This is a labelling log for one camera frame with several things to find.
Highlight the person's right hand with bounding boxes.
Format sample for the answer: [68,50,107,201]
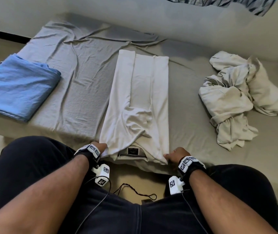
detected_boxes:
[163,147,191,166]

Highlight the person's left hand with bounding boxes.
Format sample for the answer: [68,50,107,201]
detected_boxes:
[91,142,108,157]

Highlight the white garment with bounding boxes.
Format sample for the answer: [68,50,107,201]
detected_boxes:
[99,49,170,165]

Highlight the person's right forearm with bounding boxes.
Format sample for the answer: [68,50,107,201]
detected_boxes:
[188,169,278,234]

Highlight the person's left forearm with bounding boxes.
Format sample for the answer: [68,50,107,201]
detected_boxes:
[0,154,91,234]

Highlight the grey bedsheet on mattress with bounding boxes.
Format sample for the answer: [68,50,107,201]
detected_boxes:
[0,13,278,207]

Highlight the dark navy shorts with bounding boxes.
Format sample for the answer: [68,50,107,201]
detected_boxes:
[0,136,278,234]

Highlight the crumpled cream cloth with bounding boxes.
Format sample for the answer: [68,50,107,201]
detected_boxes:
[198,51,278,151]

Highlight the blue folded cloth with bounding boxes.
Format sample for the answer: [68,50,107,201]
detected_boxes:
[0,53,62,123]

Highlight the black left wrist strap with markers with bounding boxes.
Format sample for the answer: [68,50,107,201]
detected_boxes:
[73,143,101,167]

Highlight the black wrist strap with markers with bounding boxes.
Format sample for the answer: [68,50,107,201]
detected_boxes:
[177,156,207,182]
[73,143,101,167]

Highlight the black right wrist strap with markers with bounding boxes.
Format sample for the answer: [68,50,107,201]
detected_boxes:
[177,156,207,182]

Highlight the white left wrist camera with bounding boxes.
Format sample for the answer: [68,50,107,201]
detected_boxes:
[91,164,110,187]

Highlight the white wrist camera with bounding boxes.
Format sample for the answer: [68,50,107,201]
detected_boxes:
[168,175,186,196]
[91,164,110,187]

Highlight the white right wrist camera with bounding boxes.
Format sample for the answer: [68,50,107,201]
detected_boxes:
[168,175,186,196]

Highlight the black braided cord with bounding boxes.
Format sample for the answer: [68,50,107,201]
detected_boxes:
[113,183,158,202]

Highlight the black left camera cable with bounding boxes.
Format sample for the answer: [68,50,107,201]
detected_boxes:
[74,176,112,234]

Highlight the black camera cable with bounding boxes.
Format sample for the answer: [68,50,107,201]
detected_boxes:
[74,176,112,234]
[181,189,209,234]

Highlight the black right camera cable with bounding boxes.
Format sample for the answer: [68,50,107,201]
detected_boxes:
[181,189,209,234]

